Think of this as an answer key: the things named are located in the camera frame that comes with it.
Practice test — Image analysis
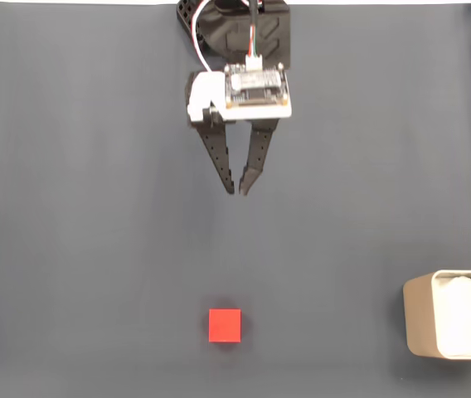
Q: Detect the red cube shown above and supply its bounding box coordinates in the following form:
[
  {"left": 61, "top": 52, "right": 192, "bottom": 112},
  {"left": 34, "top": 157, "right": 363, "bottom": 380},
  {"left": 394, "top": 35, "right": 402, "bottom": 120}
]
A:
[{"left": 207, "top": 308, "right": 243, "bottom": 344}]

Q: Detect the dark blue-grey table mat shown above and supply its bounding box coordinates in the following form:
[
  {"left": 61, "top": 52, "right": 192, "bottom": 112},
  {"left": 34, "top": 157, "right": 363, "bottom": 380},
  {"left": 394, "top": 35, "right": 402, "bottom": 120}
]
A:
[{"left": 0, "top": 3, "right": 471, "bottom": 398}]

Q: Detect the camera board on white mount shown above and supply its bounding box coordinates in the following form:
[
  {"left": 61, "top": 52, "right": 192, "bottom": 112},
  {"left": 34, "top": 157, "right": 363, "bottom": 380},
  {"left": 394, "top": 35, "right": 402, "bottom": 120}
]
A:
[{"left": 187, "top": 61, "right": 294, "bottom": 124}]

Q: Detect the red green white wire cable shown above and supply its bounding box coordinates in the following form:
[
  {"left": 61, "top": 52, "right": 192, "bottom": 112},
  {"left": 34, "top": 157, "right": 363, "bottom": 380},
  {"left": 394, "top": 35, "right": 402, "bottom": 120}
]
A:
[{"left": 244, "top": 0, "right": 264, "bottom": 70}]

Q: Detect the white crumpled paper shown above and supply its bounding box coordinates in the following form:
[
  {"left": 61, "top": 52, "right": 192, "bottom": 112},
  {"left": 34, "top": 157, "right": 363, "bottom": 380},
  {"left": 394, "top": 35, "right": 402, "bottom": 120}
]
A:
[{"left": 432, "top": 275, "right": 471, "bottom": 357}]

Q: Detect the beige rounded box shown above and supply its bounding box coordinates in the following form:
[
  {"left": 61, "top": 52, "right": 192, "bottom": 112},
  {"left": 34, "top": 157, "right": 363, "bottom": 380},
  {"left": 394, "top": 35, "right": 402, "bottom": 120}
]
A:
[{"left": 402, "top": 269, "right": 471, "bottom": 361}]

